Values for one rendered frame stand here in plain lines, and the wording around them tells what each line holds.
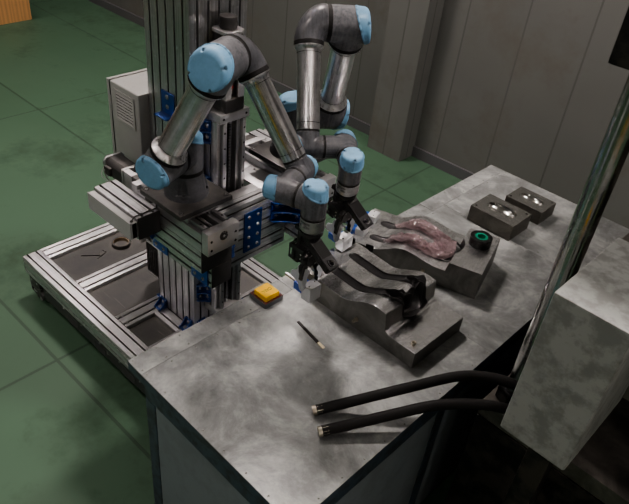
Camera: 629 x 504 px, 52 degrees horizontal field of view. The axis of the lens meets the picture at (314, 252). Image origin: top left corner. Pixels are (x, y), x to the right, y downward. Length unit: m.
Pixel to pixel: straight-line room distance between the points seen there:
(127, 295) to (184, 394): 1.31
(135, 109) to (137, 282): 0.98
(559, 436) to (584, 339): 0.26
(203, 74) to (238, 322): 0.78
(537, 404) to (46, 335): 2.39
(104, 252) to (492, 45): 2.68
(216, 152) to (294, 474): 1.18
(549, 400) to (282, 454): 0.70
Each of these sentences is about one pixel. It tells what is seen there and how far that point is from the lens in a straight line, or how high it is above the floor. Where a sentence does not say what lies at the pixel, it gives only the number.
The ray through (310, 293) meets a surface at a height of 0.94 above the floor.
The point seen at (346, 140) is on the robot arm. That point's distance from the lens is 2.11.
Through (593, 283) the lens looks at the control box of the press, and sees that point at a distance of 1.39.
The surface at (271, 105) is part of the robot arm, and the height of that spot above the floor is 1.45.
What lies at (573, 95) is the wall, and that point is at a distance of 4.28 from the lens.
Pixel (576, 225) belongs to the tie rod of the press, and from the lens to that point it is 1.66.
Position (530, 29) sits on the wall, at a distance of 4.32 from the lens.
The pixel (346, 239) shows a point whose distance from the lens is 2.24.
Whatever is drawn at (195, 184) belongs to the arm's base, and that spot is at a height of 1.10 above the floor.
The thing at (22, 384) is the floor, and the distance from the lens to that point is 3.11.
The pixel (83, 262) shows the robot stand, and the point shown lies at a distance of 3.35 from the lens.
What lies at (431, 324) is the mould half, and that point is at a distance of 2.10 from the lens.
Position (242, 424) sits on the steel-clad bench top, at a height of 0.80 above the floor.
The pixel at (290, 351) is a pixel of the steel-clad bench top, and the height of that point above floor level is 0.80.
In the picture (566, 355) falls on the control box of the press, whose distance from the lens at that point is 1.38.
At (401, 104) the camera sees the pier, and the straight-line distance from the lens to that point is 4.71.
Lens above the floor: 2.22
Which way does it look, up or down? 36 degrees down
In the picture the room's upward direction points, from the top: 7 degrees clockwise
